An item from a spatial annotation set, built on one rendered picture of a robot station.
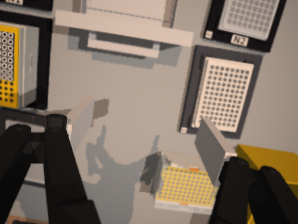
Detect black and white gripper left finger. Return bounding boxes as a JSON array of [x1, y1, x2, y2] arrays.
[[0, 95, 101, 224]]

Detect grey flat mat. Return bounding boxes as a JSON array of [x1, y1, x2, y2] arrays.
[[0, 0, 298, 224]]

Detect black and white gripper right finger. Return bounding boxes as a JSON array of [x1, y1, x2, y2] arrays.
[[194, 117, 298, 224]]

